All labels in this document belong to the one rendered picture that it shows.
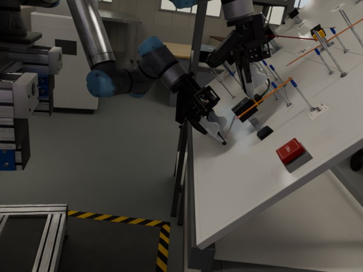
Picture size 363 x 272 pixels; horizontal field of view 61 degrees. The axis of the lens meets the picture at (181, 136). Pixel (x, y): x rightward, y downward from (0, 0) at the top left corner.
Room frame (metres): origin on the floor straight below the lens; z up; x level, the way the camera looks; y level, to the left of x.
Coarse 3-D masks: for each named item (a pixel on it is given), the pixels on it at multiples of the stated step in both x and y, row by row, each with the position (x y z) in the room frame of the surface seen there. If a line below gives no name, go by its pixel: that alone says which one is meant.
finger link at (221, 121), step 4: (212, 112) 0.86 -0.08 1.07; (208, 116) 0.86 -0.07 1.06; (212, 116) 0.86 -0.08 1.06; (216, 116) 0.85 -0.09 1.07; (212, 120) 0.86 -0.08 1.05; (216, 120) 0.85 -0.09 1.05; (220, 120) 0.84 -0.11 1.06; (224, 120) 0.83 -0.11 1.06; (220, 124) 0.84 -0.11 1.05; (224, 124) 0.83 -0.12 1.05; (220, 128) 0.85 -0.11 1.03; (220, 132) 0.84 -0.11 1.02; (220, 136) 0.83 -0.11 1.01; (224, 136) 0.84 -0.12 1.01; (224, 140) 0.83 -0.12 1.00
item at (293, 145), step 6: (294, 138) 0.62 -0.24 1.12; (288, 144) 0.61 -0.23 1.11; (294, 144) 0.60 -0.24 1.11; (300, 144) 0.59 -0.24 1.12; (276, 150) 0.62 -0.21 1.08; (282, 150) 0.61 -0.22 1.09; (288, 150) 0.59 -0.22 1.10; (294, 150) 0.58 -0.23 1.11; (300, 150) 0.58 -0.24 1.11; (282, 156) 0.59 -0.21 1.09; (288, 156) 0.58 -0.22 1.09; (294, 156) 0.58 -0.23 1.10
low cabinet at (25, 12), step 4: (24, 8) 5.19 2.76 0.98; (28, 8) 5.43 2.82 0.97; (32, 8) 5.74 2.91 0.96; (24, 12) 5.17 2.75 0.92; (28, 12) 5.41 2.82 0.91; (24, 16) 5.15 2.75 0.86; (28, 16) 5.40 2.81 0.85; (24, 20) 5.14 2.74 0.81; (28, 20) 5.38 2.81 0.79; (28, 24) 5.37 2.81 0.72; (28, 28) 5.35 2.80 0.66
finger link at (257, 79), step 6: (252, 66) 0.83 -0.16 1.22; (252, 72) 0.83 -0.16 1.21; (252, 78) 0.83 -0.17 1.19; (258, 78) 0.83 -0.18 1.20; (264, 78) 0.83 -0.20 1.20; (246, 84) 0.82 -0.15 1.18; (252, 84) 0.82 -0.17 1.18; (258, 84) 0.83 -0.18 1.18; (246, 90) 0.83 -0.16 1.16; (252, 90) 0.82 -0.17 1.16; (252, 96) 0.83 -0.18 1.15
